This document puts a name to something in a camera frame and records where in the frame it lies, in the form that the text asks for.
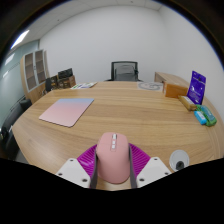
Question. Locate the printed paper leaflet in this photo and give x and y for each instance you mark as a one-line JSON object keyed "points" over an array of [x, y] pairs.
{"points": [[83, 85]]}

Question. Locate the wooden side desk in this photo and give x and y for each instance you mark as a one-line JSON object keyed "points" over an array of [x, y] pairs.
{"points": [[168, 77]]}

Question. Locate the round white paper sheet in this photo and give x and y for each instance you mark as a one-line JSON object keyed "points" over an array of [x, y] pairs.
{"points": [[150, 86]]}

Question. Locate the small black chair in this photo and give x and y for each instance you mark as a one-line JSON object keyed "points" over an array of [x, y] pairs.
{"points": [[48, 84]]}

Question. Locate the pink and blue mouse pad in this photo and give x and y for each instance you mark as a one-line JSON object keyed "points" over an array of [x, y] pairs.
{"points": [[66, 111]]}

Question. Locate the brown cardboard box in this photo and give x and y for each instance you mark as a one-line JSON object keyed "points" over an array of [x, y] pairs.
{"points": [[68, 82]]}

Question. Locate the small yellow box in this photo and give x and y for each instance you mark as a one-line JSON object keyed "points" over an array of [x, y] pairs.
{"points": [[186, 102]]}

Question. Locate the small blue pack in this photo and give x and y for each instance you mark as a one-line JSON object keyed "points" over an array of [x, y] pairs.
{"points": [[200, 117]]}

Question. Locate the orange cardboard box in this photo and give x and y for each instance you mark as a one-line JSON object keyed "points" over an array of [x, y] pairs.
{"points": [[175, 90]]}

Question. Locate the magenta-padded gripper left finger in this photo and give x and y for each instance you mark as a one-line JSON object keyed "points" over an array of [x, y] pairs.
{"points": [[71, 171]]}

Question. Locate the black mesh office chair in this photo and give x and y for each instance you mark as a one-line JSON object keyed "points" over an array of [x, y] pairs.
{"points": [[125, 71]]}

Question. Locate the pink computer mouse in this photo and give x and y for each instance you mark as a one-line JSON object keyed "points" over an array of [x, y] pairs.
{"points": [[113, 161]]}

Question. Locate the ceiling light panel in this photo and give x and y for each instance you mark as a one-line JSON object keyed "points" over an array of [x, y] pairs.
{"points": [[20, 39]]}

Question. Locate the dark cardboard box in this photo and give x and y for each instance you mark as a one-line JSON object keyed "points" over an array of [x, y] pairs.
{"points": [[54, 82]]}

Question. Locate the green pack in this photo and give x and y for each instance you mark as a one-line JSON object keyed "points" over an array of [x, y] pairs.
{"points": [[209, 115]]}

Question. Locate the wooden shelf cabinet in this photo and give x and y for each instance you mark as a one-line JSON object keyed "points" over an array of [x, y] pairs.
{"points": [[33, 71]]}

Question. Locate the black box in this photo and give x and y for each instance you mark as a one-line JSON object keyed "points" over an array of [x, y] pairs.
{"points": [[65, 73]]}

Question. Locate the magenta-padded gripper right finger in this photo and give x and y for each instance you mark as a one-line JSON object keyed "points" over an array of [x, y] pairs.
{"points": [[153, 170]]}

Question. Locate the purple standing card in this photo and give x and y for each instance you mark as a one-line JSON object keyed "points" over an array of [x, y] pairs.
{"points": [[196, 87]]}

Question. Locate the black sofa chair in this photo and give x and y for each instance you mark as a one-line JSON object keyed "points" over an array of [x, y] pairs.
{"points": [[11, 130]]}

